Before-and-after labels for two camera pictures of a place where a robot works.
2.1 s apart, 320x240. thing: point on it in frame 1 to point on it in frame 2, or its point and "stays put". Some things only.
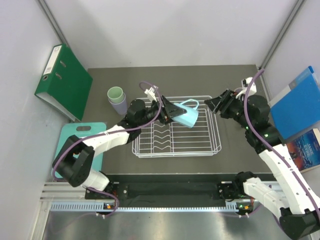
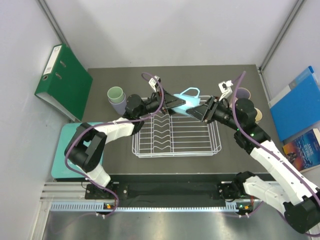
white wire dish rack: [174, 140] stays put
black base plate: [166, 187] stays put
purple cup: [121, 107] stays put
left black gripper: [168, 111] to [169, 101]
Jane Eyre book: [305, 150] stays put
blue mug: [189, 118] to [191, 101]
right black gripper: [226, 99] to [207, 111]
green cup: [115, 94] stays put
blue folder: [297, 108] stays put
